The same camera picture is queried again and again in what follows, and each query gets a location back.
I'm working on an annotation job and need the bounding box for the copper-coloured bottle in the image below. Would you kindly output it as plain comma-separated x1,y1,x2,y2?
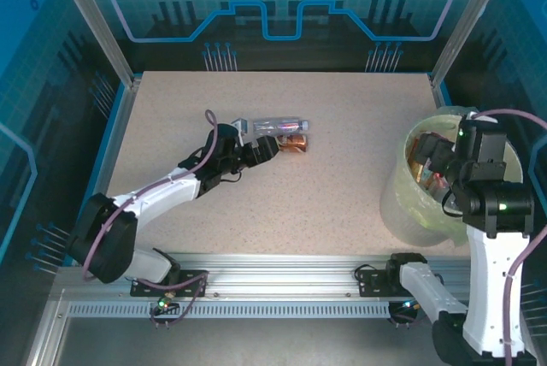
275,133,309,156

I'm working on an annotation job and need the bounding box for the pale yellow lined bin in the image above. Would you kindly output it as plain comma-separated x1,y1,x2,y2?
379,104,525,247

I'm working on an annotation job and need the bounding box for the clear silvery dark-capped bottle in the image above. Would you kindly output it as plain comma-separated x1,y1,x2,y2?
251,115,311,135

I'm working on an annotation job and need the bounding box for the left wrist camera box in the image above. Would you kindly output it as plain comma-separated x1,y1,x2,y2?
232,117,250,147

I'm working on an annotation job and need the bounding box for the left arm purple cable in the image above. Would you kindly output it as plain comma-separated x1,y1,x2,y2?
81,109,217,298

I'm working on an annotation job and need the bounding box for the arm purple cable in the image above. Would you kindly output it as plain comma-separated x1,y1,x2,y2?
81,109,217,298
472,109,547,363

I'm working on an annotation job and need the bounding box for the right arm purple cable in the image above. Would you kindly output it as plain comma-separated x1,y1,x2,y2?
472,109,547,363

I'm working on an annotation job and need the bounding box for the aluminium table side rail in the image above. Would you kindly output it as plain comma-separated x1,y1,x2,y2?
429,74,454,110
79,77,142,264

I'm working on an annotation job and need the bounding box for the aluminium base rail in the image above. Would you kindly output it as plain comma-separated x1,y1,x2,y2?
53,248,509,303

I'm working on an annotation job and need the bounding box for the aluminium frame post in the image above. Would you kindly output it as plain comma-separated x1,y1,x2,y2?
429,0,516,87
46,0,142,87

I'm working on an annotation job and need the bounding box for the slotted cable duct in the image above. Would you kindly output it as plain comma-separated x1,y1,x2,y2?
67,300,392,319

